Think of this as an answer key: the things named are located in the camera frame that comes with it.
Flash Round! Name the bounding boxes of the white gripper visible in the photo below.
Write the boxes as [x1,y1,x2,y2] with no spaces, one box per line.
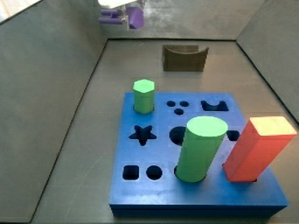
[97,0,145,30]

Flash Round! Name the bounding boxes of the purple three prong object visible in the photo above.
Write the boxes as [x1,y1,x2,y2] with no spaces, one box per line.
[97,7,144,29]

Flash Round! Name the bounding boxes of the black curved fixture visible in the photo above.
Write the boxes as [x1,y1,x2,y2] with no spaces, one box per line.
[163,45,209,72]

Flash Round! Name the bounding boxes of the blue shape sorting board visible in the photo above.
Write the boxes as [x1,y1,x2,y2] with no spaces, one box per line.
[109,93,288,217]

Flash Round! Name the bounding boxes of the short green hexagon peg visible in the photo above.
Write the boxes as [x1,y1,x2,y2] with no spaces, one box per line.
[133,80,155,114]

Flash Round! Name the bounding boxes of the tall green cylinder peg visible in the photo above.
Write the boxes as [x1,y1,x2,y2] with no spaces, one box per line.
[175,116,228,183]

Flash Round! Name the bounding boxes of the red square peg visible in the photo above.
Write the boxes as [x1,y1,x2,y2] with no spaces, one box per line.
[223,116,296,182]

